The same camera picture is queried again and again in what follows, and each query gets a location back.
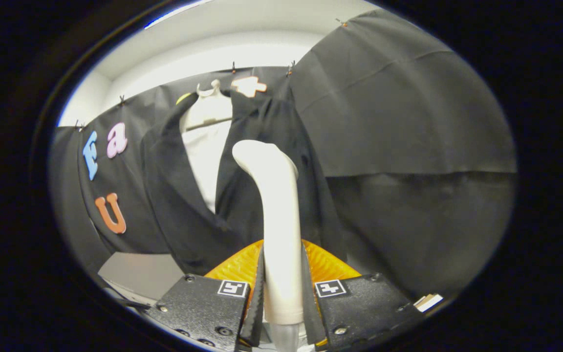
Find white garment steamer wand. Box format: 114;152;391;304
232;140;304;326

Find grey cabinet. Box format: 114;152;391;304
97;252;187;308

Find white plastic hanger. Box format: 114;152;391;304
180;80;233;132

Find cardboard and paper boxes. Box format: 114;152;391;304
412;292;444;313

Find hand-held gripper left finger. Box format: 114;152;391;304
144;239;265;352

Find white padded ironing form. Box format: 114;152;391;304
181;120;233;214

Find black backdrop cloth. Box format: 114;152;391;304
47;9;518;299

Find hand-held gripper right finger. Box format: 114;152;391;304
301;239;424;352

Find black jacket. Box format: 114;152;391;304
140;90;348;277

